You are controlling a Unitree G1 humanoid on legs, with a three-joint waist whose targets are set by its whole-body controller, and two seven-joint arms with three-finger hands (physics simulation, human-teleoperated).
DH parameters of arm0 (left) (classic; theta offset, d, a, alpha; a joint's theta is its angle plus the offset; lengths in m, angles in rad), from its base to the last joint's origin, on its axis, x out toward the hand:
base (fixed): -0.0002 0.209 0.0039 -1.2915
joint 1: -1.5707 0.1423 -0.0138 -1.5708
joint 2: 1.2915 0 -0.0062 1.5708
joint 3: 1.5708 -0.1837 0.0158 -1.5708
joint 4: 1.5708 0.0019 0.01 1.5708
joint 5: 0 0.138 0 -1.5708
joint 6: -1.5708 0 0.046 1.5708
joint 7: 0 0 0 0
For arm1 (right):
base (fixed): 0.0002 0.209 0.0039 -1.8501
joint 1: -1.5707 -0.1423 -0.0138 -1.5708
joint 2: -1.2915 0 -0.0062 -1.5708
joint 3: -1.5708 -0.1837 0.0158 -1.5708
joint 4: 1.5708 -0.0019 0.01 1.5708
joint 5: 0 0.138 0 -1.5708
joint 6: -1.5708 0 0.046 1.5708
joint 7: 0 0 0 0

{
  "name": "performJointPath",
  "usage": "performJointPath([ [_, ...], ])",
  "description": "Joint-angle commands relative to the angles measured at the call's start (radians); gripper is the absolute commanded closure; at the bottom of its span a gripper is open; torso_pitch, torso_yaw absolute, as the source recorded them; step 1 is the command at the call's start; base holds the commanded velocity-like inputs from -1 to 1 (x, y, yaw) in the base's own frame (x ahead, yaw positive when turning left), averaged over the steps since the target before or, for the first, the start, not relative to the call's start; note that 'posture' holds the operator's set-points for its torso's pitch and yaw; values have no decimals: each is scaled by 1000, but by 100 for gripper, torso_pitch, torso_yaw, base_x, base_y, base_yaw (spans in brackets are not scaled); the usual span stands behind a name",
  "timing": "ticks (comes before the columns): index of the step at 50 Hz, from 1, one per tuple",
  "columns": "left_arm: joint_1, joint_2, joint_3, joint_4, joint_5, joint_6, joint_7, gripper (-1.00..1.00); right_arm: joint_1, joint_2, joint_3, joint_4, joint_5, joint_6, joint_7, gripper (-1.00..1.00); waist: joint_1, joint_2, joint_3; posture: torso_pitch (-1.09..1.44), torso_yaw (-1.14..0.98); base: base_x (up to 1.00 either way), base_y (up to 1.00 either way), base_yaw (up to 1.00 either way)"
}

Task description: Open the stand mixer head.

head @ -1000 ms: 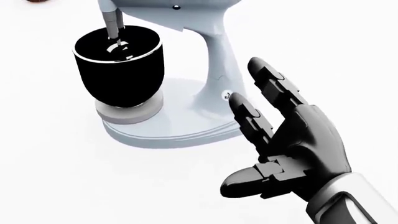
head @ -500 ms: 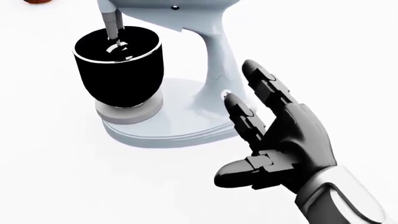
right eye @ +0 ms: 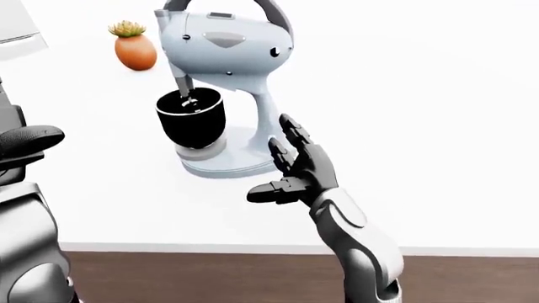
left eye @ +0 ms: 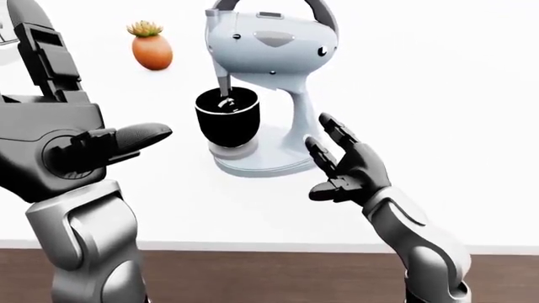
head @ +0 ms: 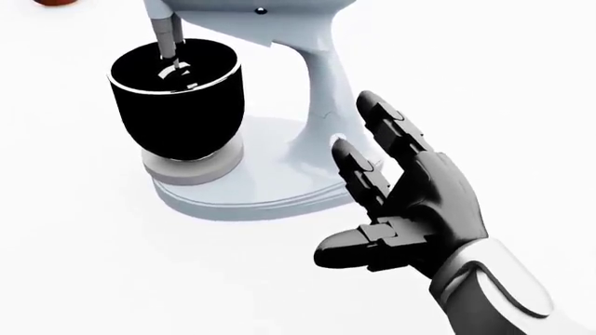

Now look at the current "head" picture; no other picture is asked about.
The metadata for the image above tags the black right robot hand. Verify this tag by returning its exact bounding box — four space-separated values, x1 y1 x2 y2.
313 89 490 279

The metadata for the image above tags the white stand mixer head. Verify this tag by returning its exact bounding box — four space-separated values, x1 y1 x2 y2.
142 0 348 50

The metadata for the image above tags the white stand mixer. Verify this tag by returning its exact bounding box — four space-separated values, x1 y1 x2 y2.
142 37 401 222

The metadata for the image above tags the grey mixer beater attachment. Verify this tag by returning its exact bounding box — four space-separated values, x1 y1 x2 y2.
149 13 202 90

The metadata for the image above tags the black mixing bowl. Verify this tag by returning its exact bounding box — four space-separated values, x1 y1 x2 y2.
106 37 246 162

